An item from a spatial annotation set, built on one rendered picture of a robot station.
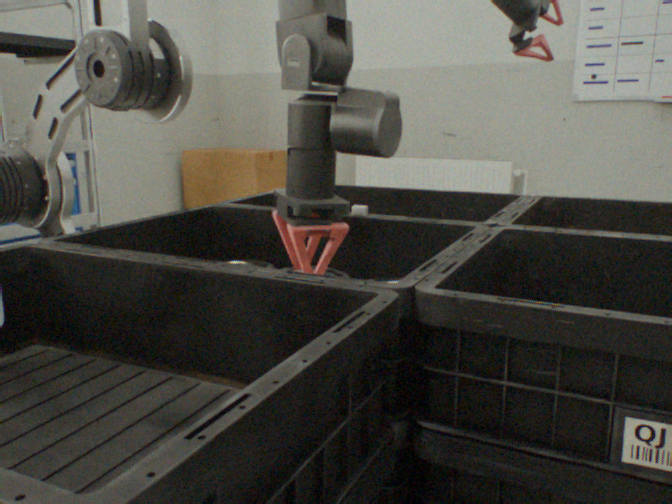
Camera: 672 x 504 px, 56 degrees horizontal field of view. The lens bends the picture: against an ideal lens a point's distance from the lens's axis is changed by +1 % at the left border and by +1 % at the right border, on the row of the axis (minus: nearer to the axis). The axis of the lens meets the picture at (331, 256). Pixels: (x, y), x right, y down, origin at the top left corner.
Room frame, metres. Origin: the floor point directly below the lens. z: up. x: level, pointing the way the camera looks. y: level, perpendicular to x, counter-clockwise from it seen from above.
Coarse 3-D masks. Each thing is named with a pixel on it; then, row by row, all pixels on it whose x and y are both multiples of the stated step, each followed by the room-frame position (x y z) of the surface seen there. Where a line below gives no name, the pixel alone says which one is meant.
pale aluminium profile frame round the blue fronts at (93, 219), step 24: (24, 0) 2.96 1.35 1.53; (48, 0) 2.88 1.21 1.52; (72, 0) 2.77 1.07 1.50; (72, 24) 2.80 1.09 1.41; (0, 96) 3.15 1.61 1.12; (0, 120) 3.14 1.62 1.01; (96, 168) 2.80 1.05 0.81; (96, 192) 2.80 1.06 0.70; (72, 216) 2.66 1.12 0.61; (96, 216) 2.76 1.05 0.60; (0, 240) 2.38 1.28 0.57
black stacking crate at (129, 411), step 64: (64, 320) 0.58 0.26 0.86; (128, 320) 0.54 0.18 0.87; (192, 320) 0.51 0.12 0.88; (256, 320) 0.48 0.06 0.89; (320, 320) 0.45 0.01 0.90; (0, 384) 0.50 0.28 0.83; (64, 384) 0.50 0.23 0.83; (128, 384) 0.50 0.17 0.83; (192, 384) 0.50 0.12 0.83; (0, 448) 0.40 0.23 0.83; (64, 448) 0.39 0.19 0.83; (128, 448) 0.39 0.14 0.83; (320, 448) 0.32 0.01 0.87
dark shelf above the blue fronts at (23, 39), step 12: (0, 36) 2.51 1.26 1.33; (12, 36) 2.56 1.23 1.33; (24, 36) 2.60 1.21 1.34; (36, 36) 2.64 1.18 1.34; (0, 48) 2.98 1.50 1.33; (12, 48) 3.03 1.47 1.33; (24, 48) 2.98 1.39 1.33; (36, 48) 2.94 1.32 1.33; (48, 48) 2.90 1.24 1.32; (60, 48) 2.85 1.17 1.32; (72, 48) 2.78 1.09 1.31
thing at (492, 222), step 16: (272, 192) 1.01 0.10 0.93; (400, 192) 1.06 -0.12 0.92; (416, 192) 1.05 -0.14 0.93; (432, 192) 1.03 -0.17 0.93; (448, 192) 1.02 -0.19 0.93; (464, 192) 1.01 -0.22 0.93; (480, 192) 1.00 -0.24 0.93; (496, 192) 1.00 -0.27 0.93; (272, 208) 0.84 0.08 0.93; (512, 208) 0.84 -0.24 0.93; (480, 224) 0.72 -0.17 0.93; (496, 224) 0.72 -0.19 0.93
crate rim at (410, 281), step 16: (192, 208) 0.84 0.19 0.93; (208, 208) 0.85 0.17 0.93; (224, 208) 0.86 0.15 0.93; (240, 208) 0.84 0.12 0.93; (256, 208) 0.84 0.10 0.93; (128, 224) 0.72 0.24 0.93; (144, 224) 0.74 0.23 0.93; (400, 224) 0.74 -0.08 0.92; (416, 224) 0.73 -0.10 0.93; (432, 224) 0.72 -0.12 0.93; (448, 224) 0.72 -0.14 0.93; (464, 224) 0.71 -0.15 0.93; (48, 240) 0.62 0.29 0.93; (64, 240) 0.64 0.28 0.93; (464, 240) 0.63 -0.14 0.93; (144, 256) 0.55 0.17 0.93; (160, 256) 0.55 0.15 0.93; (448, 256) 0.55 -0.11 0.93; (272, 272) 0.49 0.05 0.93; (288, 272) 0.49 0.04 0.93; (304, 272) 0.49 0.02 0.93; (416, 272) 0.49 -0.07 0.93; (400, 288) 0.45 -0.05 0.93; (400, 304) 0.45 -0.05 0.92
